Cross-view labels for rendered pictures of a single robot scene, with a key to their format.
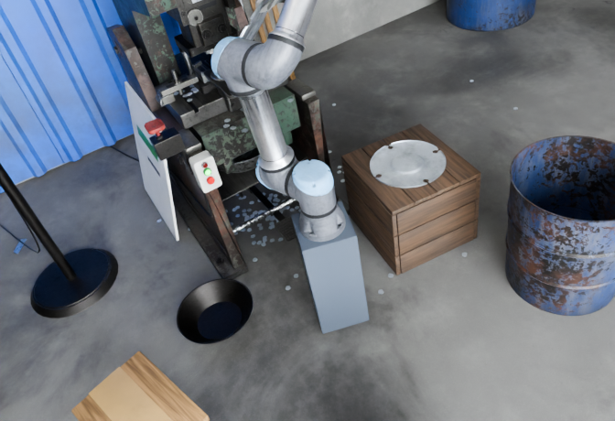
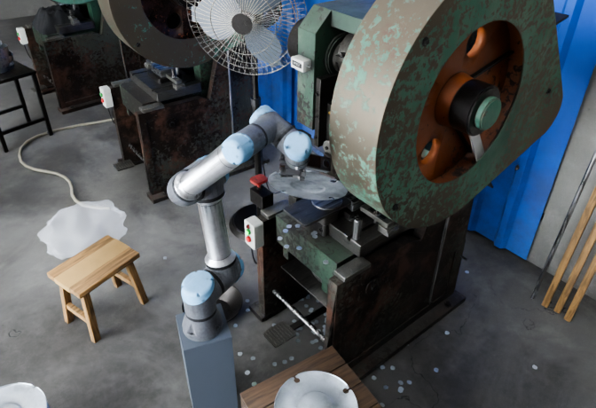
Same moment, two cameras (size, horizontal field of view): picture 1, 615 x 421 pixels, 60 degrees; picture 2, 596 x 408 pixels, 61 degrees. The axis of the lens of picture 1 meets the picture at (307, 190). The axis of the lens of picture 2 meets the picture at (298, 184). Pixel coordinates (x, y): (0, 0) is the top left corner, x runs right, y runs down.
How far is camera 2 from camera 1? 1.86 m
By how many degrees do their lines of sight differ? 58
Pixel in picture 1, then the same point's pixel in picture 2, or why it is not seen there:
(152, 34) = not seen: hidden behind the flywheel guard
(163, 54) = not seen: hidden behind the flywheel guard
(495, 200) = not seen: outside the picture
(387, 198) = (261, 388)
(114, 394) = (109, 249)
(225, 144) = (286, 236)
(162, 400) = (98, 271)
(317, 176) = (190, 286)
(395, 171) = (301, 396)
